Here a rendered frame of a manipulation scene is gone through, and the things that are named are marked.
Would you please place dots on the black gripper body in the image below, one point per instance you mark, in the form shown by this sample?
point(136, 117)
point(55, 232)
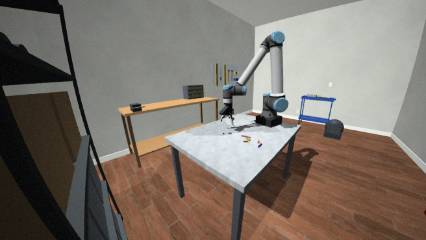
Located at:
point(229, 110)

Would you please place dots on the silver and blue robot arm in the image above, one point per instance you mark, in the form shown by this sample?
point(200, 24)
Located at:
point(276, 100)

